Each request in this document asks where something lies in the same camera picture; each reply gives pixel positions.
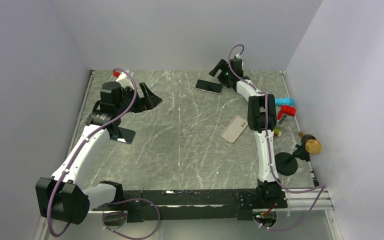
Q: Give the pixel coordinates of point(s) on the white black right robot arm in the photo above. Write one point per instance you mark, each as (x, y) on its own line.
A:
(261, 118)

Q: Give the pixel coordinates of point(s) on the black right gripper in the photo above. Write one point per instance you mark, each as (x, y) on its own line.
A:
(224, 67)

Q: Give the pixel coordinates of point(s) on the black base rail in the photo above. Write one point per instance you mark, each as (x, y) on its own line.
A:
(240, 204)

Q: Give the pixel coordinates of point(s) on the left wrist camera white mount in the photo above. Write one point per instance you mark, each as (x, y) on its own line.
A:
(122, 79)

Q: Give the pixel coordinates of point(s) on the phone with black screen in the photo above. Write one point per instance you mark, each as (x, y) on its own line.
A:
(122, 135)

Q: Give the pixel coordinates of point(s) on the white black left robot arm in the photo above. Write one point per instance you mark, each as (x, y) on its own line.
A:
(60, 197)

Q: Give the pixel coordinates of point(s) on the light blue cylinder tube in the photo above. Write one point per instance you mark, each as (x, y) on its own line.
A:
(285, 101)

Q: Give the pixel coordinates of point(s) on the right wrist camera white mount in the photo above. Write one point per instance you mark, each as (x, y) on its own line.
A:
(236, 63)

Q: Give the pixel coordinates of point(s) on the colourful toy brick model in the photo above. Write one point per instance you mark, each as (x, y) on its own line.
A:
(285, 112)

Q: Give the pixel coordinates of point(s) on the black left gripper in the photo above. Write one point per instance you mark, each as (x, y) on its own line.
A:
(141, 102)

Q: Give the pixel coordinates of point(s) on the gold microphone on black stand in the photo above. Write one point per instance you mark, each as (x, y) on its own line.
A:
(286, 163)

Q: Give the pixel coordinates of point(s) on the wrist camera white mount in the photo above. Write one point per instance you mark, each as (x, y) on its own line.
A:
(122, 79)
(236, 63)

